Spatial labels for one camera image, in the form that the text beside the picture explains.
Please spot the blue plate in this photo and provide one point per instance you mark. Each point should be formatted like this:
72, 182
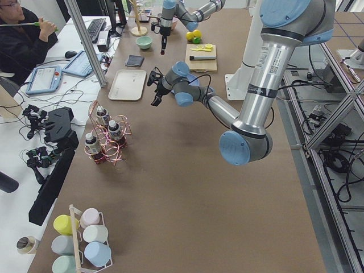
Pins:
190, 79

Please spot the pink bowl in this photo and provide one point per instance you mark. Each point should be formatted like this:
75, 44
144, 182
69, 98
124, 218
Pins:
174, 23

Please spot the green bowl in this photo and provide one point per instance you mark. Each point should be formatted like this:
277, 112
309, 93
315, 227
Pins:
144, 42

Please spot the lower whole lemon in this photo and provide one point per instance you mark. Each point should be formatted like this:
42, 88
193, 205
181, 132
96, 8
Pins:
189, 36

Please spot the wooden mug tree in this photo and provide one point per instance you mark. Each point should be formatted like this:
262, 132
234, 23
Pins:
139, 30

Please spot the green lime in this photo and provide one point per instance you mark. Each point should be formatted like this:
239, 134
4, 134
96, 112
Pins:
196, 40

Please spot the cream rabbit tray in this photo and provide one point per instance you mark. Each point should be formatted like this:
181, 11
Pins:
127, 85

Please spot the grey folded cloth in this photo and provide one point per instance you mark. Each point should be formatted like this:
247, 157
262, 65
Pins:
134, 61

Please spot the yellow plastic knife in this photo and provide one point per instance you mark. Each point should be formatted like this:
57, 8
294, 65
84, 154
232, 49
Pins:
203, 49

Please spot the lower left bottle in rack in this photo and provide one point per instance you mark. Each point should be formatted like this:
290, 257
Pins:
116, 134

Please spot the bottle in rack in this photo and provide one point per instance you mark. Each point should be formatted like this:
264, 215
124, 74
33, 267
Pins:
103, 116
94, 148
116, 134

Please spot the wooden cutting board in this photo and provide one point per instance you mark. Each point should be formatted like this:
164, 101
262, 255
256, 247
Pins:
201, 66

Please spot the top bottle in rack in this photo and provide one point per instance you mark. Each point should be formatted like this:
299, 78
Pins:
103, 116

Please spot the black keyboard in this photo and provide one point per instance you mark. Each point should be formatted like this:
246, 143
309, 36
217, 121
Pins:
95, 27

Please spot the lower right bottle in rack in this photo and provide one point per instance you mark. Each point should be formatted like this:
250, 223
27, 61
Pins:
94, 148

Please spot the blue teach pendant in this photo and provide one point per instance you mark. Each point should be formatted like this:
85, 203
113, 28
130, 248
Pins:
44, 80
79, 65

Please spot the black computer mouse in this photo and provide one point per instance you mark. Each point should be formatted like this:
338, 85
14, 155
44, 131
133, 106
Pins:
70, 54

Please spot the pink cup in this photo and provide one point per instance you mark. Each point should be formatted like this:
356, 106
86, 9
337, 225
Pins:
89, 217

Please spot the seated person in black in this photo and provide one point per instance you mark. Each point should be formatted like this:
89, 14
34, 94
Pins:
25, 40

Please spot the white cup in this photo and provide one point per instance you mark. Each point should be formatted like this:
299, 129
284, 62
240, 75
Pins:
97, 233

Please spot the yellow cup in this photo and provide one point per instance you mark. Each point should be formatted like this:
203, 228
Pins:
62, 224

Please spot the blue cup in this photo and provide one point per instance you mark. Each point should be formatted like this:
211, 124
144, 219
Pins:
98, 254

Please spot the grey cup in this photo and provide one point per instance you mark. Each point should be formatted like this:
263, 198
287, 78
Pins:
63, 245

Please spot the mint green cup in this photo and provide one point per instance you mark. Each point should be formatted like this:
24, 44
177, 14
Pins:
64, 264

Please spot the tape roll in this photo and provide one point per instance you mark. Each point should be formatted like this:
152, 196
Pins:
27, 245

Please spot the copper wire bottle rack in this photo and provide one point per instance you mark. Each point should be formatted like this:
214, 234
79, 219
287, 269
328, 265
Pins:
111, 149

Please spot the aluminium frame post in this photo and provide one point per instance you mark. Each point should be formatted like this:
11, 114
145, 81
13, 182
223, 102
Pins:
76, 16

